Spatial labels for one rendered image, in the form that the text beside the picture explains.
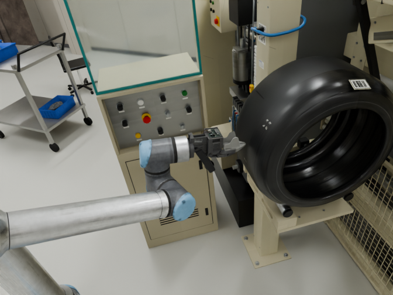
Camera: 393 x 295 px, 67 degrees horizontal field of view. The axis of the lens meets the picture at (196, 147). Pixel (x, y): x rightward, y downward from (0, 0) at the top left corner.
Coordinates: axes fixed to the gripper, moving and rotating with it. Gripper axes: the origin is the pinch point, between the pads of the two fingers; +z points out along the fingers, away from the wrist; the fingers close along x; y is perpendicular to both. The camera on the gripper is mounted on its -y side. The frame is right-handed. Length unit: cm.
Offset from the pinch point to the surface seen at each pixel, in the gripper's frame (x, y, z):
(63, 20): 575, -74, -146
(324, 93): -9.5, 23.1, 21.2
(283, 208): -7.6, -29.6, 18.8
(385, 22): 14, 37, 57
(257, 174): -8.3, -7.6, 3.5
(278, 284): 6, -120, 40
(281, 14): 27, 38, 22
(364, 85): -10.9, 25.1, 33.5
